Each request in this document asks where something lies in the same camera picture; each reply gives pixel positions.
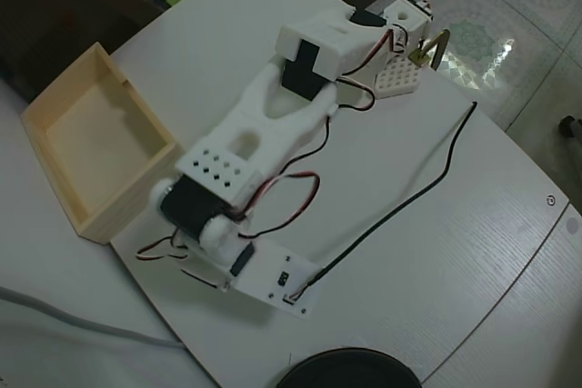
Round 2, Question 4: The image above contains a thick grey cable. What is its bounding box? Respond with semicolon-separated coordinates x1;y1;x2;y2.
0;285;187;351

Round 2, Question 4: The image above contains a thin black camera cable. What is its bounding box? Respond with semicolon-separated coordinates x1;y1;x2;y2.
284;100;479;305

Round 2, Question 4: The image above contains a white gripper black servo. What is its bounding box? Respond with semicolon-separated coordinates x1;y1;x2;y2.
194;226;259;293

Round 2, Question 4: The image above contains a black round object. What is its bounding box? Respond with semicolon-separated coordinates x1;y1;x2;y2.
275;346;425;388

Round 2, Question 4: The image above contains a brass table clamp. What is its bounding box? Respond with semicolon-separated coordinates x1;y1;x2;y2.
408;28;452;73

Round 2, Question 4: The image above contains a light wooden open box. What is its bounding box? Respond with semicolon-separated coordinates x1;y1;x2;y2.
20;41;188;245

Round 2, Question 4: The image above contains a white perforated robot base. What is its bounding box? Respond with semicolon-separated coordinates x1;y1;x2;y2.
374;54;423;100

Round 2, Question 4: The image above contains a dark brown furniture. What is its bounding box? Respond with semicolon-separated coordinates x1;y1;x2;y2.
0;0;172;105

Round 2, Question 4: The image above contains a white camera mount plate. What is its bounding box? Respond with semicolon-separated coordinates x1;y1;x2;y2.
225;241;326;318

